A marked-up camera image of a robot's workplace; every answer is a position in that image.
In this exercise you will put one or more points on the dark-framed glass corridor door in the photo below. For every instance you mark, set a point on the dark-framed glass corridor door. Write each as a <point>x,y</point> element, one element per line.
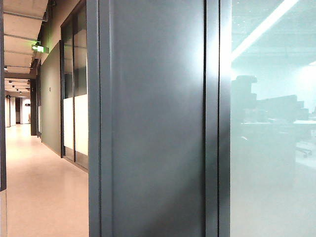
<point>80,123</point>

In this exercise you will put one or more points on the frosted glass partition pane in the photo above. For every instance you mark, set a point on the frosted glass partition pane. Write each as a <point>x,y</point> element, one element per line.
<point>271,172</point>

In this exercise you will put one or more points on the green illuminated exit sign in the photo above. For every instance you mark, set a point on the green illuminated exit sign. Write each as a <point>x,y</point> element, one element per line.
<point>40,48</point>

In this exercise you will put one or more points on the grey ceiling conduit pipe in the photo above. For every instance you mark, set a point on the grey ceiling conduit pipe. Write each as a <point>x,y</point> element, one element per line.
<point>22,37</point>

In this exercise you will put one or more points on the dark vertical door frame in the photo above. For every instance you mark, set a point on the dark vertical door frame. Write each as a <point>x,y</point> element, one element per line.
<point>2,123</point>

